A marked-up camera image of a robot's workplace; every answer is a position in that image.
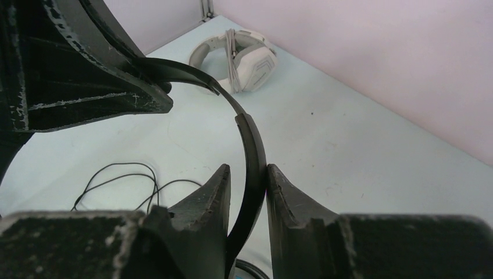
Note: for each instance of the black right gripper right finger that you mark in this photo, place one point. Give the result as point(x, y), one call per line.
point(308, 240)

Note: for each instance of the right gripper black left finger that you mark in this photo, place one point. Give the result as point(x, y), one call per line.
point(187, 240)

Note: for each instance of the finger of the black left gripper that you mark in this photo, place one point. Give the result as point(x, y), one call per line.
point(112, 30)
point(59, 71)

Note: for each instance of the small black on-ear headphones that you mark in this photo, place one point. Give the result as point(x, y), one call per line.
point(168, 71)

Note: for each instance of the white over-ear headphones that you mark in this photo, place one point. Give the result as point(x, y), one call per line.
point(251, 58)

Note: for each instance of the black and blue gaming headset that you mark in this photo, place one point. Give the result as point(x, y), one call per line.
point(246, 270)

